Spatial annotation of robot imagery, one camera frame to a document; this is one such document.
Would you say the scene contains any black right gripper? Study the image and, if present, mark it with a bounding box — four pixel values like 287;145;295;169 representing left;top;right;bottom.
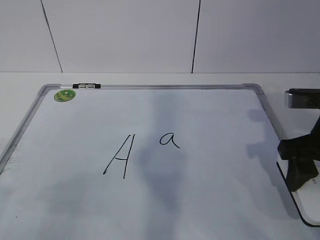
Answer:
277;123;320;192

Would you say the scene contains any white board eraser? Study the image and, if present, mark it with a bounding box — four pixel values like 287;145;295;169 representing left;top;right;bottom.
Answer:
276;158;320;228

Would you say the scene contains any black clear pen holder clip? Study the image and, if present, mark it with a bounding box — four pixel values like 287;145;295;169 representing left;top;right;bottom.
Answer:
72;83;101;89

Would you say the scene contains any round green sticker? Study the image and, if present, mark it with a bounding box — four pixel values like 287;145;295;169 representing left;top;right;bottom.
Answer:
53;89;76;103

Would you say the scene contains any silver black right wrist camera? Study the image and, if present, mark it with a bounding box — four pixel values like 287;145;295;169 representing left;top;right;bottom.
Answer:
284;88;320;109

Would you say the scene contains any white board with aluminium frame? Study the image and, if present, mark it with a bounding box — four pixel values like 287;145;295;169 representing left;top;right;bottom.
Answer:
0;89;313;240

